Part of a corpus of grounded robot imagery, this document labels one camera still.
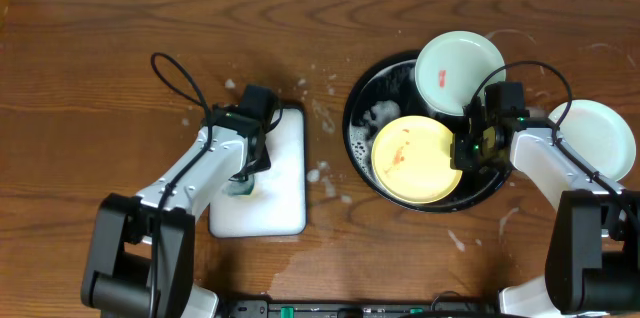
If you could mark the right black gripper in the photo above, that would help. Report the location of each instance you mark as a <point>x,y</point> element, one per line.
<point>459,158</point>

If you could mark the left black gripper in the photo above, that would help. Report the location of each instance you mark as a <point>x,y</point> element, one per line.
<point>257,161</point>

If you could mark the green sponge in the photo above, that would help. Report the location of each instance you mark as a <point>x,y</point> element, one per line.
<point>239,188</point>

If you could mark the yellow plate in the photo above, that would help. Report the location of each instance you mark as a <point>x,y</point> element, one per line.
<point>411,157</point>

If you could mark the mint plate small red stain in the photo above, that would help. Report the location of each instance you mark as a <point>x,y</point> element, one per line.
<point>451,67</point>

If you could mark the mint plate long red stain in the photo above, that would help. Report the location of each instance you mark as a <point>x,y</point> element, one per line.
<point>601,136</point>

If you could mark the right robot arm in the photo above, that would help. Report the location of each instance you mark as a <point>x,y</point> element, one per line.
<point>592,264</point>

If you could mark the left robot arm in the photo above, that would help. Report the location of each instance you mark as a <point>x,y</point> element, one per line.
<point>141,256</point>

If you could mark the black round tray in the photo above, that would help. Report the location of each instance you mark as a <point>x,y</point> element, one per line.
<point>385,92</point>

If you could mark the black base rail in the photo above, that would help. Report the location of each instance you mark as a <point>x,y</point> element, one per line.
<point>259,308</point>

